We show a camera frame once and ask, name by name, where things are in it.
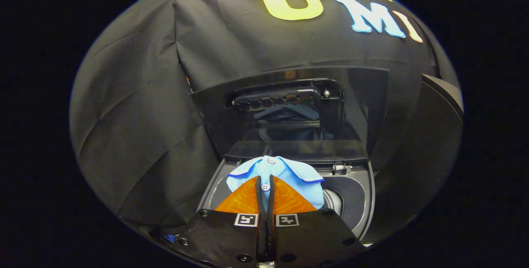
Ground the dark washing machine lid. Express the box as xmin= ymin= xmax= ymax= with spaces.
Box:
xmin=191 ymin=66 xmax=391 ymax=163

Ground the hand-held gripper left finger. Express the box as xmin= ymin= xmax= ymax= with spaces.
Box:
xmin=176 ymin=175 xmax=267 ymax=268

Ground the beige cabinet with black frame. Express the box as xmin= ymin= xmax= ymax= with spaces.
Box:
xmin=370 ymin=74 xmax=464 ymax=244

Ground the light blue polo shirt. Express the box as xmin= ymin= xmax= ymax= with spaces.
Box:
xmin=226 ymin=156 xmax=326 ymax=213

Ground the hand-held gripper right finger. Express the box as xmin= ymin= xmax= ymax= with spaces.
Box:
xmin=267 ymin=174 xmax=366 ymax=268

